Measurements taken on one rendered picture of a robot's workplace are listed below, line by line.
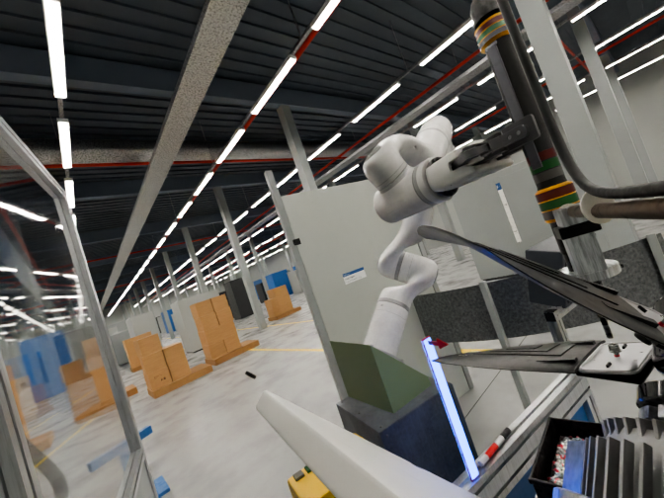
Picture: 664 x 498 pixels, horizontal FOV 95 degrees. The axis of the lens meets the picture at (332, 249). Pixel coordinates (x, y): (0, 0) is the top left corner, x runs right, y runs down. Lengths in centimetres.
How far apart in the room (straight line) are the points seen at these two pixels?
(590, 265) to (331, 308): 190
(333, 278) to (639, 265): 190
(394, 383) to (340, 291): 132
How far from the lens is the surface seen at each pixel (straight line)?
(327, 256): 227
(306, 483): 68
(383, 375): 103
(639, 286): 262
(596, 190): 36
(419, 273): 118
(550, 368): 55
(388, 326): 110
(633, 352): 57
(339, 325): 227
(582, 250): 48
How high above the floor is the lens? 142
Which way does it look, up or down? 3 degrees up
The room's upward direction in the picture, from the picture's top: 19 degrees counter-clockwise
